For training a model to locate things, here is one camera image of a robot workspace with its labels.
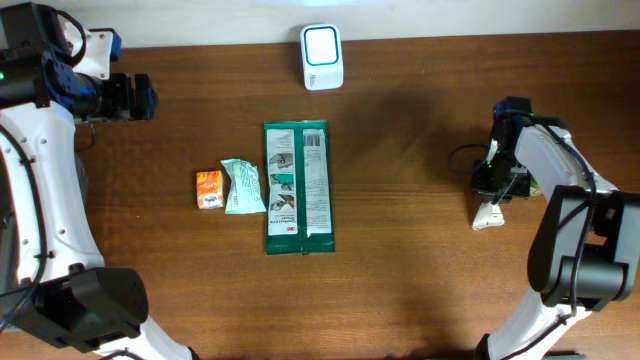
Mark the green lidded jar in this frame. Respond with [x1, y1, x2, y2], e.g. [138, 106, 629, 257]
[530, 180, 543, 197]

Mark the white tube with gold cap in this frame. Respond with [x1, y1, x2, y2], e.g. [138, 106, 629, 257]
[472, 202, 505, 230]

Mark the small orange box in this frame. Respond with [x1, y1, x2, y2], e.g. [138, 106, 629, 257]
[196, 170, 224, 209]

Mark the mint green packet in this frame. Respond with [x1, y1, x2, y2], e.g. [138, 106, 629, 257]
[221, 159, 266, 215]

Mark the green 3M package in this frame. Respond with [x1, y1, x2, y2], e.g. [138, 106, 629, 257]
[264, 121, 336, 256]

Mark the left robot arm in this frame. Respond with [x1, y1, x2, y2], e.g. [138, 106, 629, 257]
[1, 2, 195, 359]

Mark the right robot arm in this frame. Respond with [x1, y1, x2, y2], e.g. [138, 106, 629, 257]
[470, 96, 639, 359]

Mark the grey plastic mesh basket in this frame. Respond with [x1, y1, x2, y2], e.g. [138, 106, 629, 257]
[74, 153, 89, 205]

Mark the right black camera cable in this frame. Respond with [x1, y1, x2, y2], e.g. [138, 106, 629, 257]
[446, 112, 599, 321]

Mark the black camera cable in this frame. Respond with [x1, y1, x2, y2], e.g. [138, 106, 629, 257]
[446, 112, 599, 321]
[0, 9, 99, 331]

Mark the left black camera cable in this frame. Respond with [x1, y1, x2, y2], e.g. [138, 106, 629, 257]
[0, 9, 99, 331]

